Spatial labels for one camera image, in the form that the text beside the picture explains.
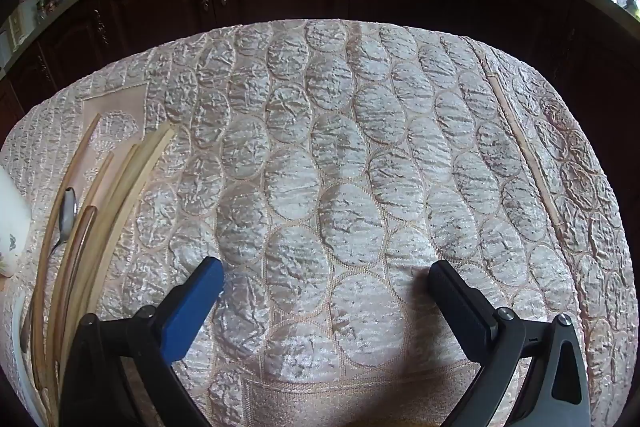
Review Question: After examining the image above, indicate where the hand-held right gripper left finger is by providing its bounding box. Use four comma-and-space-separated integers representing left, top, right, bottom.
59, 257, 224, 427

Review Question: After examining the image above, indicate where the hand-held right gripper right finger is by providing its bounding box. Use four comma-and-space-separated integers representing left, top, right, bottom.
429, 259, 592, 427

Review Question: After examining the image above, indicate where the metal spoon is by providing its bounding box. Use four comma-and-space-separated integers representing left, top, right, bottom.
20, 187, 79, 353

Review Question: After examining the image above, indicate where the row of wooden chopsticks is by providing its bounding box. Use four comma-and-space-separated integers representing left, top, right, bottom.
31, 113, 177, 427

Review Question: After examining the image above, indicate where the white floral cup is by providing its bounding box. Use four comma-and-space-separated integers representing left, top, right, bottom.
0, 166, 32, 279

